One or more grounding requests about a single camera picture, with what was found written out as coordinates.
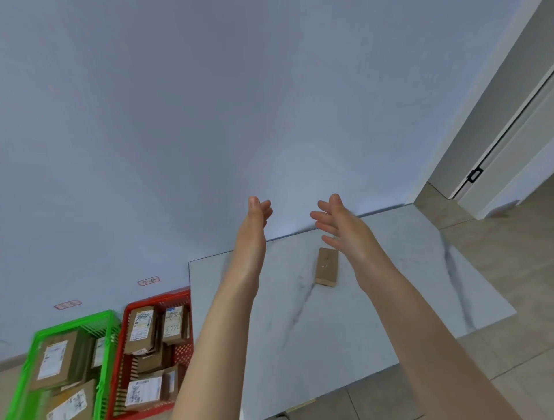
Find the person's left hand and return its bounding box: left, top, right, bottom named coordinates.
left=227, top=196, right=274, bottom=286

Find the long narrow cardboard box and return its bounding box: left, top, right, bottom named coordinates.
left=136, top=345, right=170, bottom=374

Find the small parcel marked 8772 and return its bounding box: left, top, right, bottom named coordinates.
left=162, top=305, right=190, bottom=346

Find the green plastic basket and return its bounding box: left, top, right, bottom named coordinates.
left=8, top=310, right=123, bottom=420

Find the small plain cardboard box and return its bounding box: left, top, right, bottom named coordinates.
left=89, top=336, right=108, bottom=371

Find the small labelled cardboard parcel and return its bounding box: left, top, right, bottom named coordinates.
left=124, top=371, right=167, bottom=412

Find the tall parcel with 9777 sticker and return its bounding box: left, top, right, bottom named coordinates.
left=124, top=306, right=158, bottom=357

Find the red plastic basket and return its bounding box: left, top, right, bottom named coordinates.
left=106, top=288, right=194, bottom=420

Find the person's right forearm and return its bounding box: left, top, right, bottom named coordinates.
left=353, top=259, right=520, bottom=420

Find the yellow-taped cardboard box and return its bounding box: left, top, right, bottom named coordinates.
left=45, top=380, right=97, bottom=420

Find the narrow taped parcel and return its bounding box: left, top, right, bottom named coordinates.
left=315, top=247, right=340, bottom=287

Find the grey skirting board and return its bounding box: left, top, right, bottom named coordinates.
left=0, top=354, right=30, bottom=373

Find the white door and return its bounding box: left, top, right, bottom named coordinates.
left=452, top=73, right=554, bottom=219

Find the person's right hand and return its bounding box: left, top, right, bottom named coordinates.
left=310, top=193, right=390, bottom=282

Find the person's left forearm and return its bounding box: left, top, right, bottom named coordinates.
left=171, top=275, right=265, bottom=420

